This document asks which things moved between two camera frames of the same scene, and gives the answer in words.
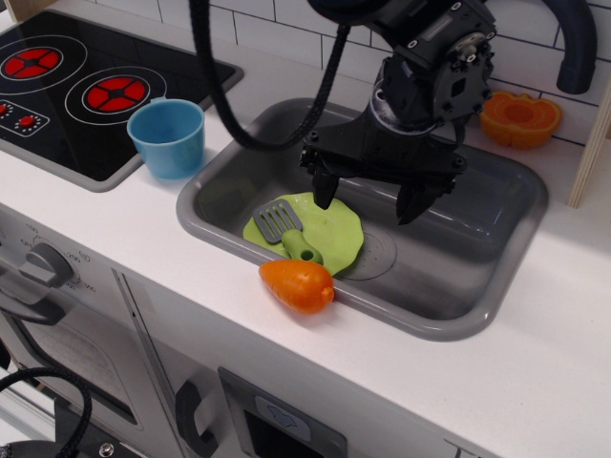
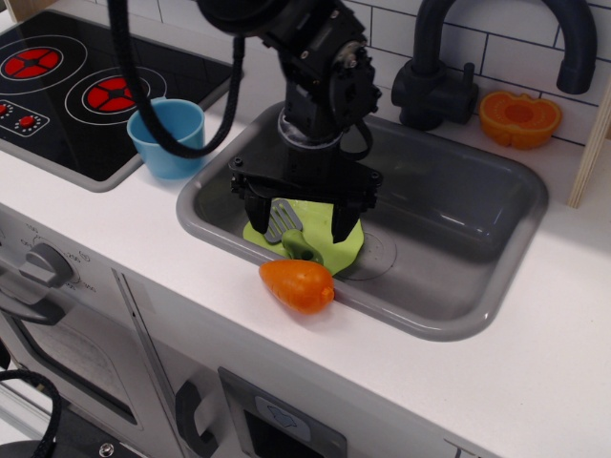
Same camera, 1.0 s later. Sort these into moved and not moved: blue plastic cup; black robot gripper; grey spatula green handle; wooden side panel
Moved: black robot gripper
Not moved: blue plastic cup; wooden side panel; grey spatula green handle
